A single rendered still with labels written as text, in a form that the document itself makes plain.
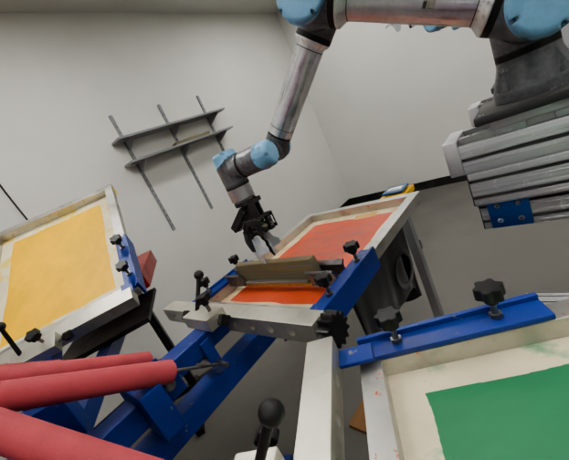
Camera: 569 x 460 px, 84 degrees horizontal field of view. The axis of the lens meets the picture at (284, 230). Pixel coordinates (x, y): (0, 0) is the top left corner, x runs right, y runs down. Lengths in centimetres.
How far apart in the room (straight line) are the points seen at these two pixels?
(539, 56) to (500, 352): 59
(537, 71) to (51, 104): 292
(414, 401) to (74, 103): 300
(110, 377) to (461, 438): 59
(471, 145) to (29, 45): 304
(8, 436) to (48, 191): 237
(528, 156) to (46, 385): 106
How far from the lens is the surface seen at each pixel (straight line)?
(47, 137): 299
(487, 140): 90
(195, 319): 87
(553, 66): 89
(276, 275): 104
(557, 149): 91
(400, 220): 117
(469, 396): 58
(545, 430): 55
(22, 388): 71
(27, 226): 196
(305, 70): 93
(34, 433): 61
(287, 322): 71
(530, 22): 74
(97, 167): 299
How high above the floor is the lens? 139
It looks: 15 degrees down
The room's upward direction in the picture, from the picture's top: 25 degrees counter-clockwise
